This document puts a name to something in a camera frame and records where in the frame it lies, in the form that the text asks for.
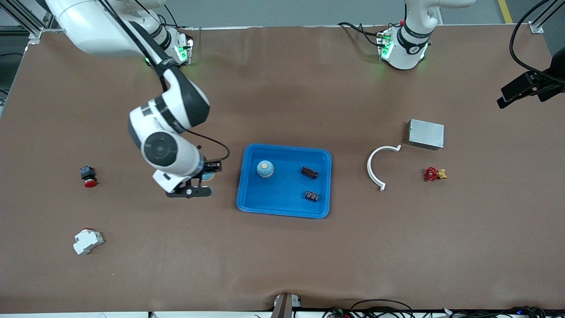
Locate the blue plastic tray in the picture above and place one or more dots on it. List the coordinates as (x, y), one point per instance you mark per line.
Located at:
(284, 198)

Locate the blue call bell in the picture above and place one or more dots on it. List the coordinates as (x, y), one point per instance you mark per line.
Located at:
(265, 168)
(208, 176)

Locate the red emergency stop button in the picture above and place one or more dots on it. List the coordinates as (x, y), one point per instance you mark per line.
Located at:
(88, 176)

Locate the silver metal power supply box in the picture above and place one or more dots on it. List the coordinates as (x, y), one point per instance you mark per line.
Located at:
(426, 134)

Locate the white curved plastic bracket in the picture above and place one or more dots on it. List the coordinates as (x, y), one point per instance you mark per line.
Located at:
(368, 167)

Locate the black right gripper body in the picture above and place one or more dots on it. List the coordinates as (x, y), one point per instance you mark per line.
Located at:
(208, 169)

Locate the black printed electrolytic capacitor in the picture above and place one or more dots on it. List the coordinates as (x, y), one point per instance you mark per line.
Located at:
(312, 196)

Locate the aluminium frame profile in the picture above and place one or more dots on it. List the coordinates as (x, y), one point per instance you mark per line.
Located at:
(36, 34)
(536, 28)

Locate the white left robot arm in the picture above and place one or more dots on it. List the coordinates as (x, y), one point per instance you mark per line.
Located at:
(406, 44)

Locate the white circuit breaker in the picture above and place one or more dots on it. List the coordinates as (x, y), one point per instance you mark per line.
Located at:
(87, 242)

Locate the grey metal clamp bracket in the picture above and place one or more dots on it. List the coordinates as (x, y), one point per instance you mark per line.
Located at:
(286, 307)

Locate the brass valve red handwheel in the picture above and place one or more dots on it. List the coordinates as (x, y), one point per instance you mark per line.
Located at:
(431, 174)

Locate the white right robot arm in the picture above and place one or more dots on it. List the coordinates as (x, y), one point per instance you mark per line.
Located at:
(88, 26)

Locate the brown electrolytic capacitor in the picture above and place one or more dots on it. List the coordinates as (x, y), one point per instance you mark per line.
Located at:
(309, 172)

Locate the brown table cover sheet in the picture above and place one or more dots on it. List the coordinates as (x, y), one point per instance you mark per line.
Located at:
(282, 265)

